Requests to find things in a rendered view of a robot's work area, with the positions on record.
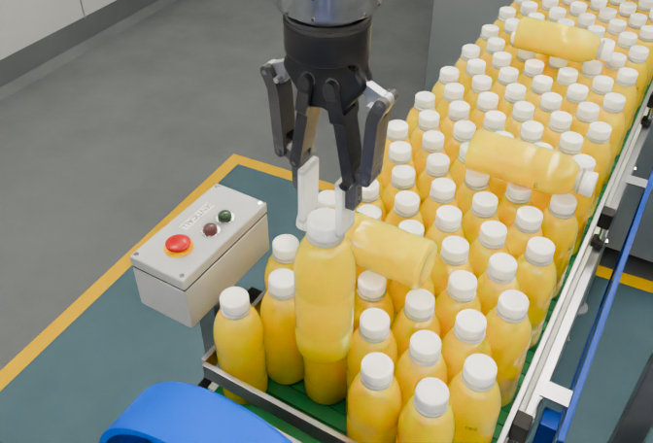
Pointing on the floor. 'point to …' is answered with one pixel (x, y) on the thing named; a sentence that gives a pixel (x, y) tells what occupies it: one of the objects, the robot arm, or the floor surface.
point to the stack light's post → (636, 411)
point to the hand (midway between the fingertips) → (326, 197)
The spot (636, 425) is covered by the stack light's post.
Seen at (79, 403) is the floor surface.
